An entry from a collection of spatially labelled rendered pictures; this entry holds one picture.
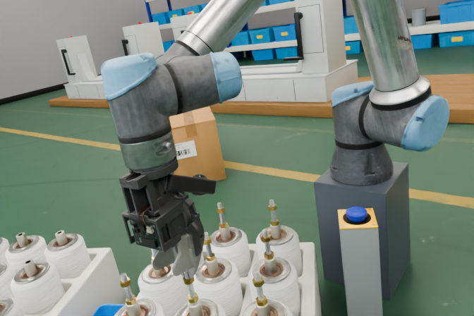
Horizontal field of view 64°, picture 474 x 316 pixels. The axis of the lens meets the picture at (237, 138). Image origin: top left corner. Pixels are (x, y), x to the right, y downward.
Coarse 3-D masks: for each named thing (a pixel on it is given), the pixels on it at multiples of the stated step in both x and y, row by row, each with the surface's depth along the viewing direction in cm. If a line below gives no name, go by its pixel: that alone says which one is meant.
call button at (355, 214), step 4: (348, 208) 75; (352, 208) 75; (356, 208) 75; (360, 208) 75; (364, 208) 74; (348, 212) 74; (352, 212) 74; (356, 212) 73; (360, 212) 73; (364, 212) 73; (348, 216) 73; (352, 216) 73; (356, 216) 72; (360, 216) 72; (364, 216) 72; (352, 220) 73; (356, 220) 73; (360, 220) 73
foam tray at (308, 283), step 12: (204, 252) 96; (252, 252) 93; (300, 252) 90; (312, 252) 88; (252, 264) 87; (312, 264) 84; (300, 276) 81; (312, 276) 80; (300, 288) 79; (312, 288) 77; (300, 300) 81; (312, 300) 74; (312, 312) 71
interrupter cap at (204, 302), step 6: (204, 300) 68; (210, 300) 68; (186, 306) 67; (204, 306) 67; (210, 306) 66; (216, 306) 66; (180, 312) 66; (186, 312) 66; (204, 312) 66; (210, 312) 65; (216, 312) 65
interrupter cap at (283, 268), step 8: (256, 264) 75; (264, 264) 75; (280, 264) 74; (288, 264) 74; (264, 272) 73; (280, 272) 72; (288, 272) 71; (264, 280) 70; (272, 280) 70; (280, 280) 70
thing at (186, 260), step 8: (184, 240) 58; (192, 240) 58; (184, 248) 58; (192, 248) 59; (184, 256) 58; (192, 256) 59; (200, 256) 60; (176, 264) 57; (184, 264) 58; (192, 264) 60; (176, 272) 57; (192, 272) 61
